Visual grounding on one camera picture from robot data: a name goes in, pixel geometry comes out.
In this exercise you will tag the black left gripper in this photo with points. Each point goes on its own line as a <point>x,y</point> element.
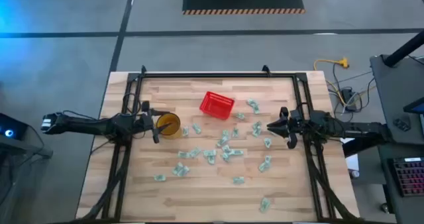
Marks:
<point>145,124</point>

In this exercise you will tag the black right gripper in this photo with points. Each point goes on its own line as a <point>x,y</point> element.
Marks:
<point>299,124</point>

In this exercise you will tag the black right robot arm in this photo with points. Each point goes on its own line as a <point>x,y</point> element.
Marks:
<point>357,129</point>

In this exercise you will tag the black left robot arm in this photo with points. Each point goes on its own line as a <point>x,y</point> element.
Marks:
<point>86,126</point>

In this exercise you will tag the yellow mug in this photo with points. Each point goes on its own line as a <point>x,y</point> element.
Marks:
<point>167,119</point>

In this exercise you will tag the red plastic basket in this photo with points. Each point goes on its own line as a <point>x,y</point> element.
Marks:
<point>217,105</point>

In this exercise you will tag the black power adapter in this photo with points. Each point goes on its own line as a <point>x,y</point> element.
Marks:
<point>348,96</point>

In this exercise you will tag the black caster wheel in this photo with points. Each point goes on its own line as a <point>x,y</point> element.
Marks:
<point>385,207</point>
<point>355,174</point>

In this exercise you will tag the dark grey desk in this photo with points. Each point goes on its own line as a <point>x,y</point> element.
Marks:
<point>391,94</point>

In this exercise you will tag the black computer mouse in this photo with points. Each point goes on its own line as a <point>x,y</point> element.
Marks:
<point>401,124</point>

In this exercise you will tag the blue-lit monitor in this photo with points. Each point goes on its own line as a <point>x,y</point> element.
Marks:
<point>417,107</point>

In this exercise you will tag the red backlit keyboard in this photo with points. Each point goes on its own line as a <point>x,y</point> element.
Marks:
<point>410,177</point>

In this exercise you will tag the black pole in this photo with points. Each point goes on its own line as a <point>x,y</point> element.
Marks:
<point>404,48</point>

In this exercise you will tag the black computer with blue light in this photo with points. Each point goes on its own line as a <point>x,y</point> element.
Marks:
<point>13,128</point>

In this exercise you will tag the black frame clamp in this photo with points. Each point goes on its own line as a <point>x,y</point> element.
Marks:
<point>143,69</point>
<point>266,69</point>

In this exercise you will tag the black metal table frame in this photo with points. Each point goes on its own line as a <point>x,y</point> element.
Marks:
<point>215,75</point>

